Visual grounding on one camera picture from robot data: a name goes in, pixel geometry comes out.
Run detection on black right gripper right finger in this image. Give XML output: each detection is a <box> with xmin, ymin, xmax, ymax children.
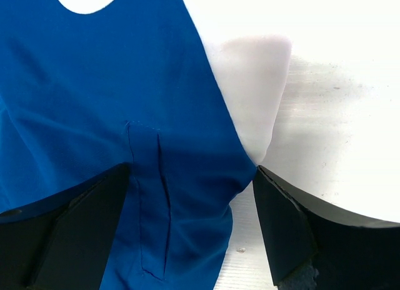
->
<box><xmin>252</xmin><ymin>166</ymin><xmax>399</xmax><ymax>290</ymax></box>

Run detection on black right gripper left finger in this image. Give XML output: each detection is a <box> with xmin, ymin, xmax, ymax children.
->
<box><xmin>1</xmin><ymin>163</ymin><xmax>129</xmax><ymax>290</ymax></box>

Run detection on blue white red jacket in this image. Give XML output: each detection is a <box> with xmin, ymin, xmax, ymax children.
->
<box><xmin>1</xmin><ymin>0</ymin><xmax>291</xmax><ymax>289</ymax></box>

